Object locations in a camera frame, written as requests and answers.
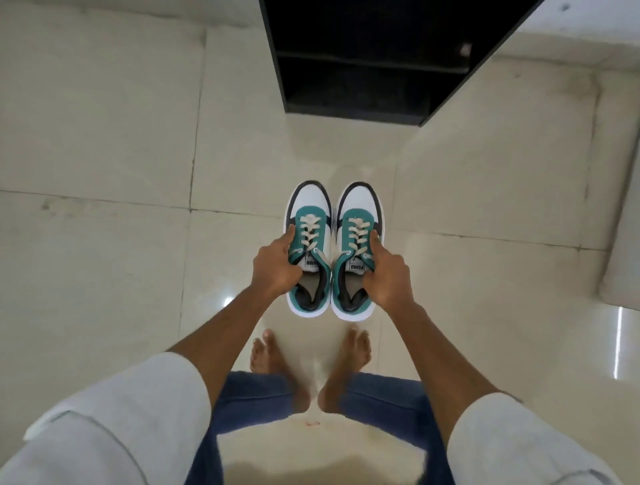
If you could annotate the person's right hand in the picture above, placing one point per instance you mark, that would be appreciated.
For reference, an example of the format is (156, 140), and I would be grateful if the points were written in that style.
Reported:
(390, 282)

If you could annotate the person's left hand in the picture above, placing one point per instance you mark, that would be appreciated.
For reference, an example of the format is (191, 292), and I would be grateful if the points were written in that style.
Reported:
(272, 270)

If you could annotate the person's left thumb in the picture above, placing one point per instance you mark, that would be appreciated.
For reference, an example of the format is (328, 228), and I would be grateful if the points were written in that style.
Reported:
(288, 242)

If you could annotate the person's right thumb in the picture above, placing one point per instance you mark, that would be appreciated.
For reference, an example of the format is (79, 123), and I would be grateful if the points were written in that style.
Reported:
(376, 247)

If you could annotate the teal white sneaker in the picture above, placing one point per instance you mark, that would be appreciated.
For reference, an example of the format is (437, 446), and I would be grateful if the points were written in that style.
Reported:
(356, 235)
(310, 235)

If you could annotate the person's right forearm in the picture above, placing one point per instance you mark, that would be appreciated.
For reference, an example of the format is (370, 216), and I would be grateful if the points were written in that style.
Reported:
(442, 364)

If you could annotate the person's left forearm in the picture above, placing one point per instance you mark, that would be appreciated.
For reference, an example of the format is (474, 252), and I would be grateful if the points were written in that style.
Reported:
(220, 342)

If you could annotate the person's left foot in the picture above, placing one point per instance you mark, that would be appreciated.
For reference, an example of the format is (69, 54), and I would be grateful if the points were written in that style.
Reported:
(280, 367)

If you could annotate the person's foot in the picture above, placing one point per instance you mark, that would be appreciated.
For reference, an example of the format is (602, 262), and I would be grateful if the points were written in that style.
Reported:
(280, 367)
(345, 369)

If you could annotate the person's right foot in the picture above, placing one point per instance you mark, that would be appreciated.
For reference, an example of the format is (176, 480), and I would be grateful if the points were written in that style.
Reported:
(345, 369)

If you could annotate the blue jeans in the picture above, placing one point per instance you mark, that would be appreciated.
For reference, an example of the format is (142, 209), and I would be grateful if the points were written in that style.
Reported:
(320, 414)

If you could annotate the black shoe rack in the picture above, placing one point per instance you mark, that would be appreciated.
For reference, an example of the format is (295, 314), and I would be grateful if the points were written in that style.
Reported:
(380, 55)

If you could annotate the white shirt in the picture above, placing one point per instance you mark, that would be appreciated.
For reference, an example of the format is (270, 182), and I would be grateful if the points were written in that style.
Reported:
(120, 424)

